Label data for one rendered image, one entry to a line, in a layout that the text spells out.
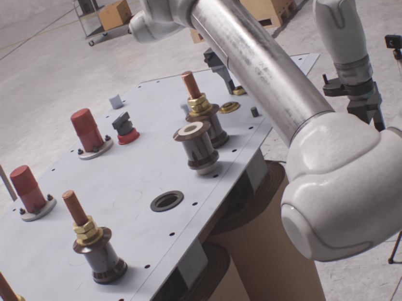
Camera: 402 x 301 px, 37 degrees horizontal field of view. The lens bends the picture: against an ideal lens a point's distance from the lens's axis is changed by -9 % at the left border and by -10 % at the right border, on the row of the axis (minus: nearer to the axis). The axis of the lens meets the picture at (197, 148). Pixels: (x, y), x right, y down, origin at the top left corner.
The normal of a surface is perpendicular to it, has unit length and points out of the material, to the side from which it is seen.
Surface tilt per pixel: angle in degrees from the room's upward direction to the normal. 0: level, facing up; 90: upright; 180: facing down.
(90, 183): 0
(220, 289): 90
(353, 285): 0
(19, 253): 0
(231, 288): 90
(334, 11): 72
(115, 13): 90
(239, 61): 57
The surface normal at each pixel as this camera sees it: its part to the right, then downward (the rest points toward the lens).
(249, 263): 0.15, 0.36
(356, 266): -0.36, -0.85
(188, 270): 0.83, -0.10
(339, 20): -0.16, 0.31
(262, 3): -0.38, 0.51
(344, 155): -0.22, -0.59
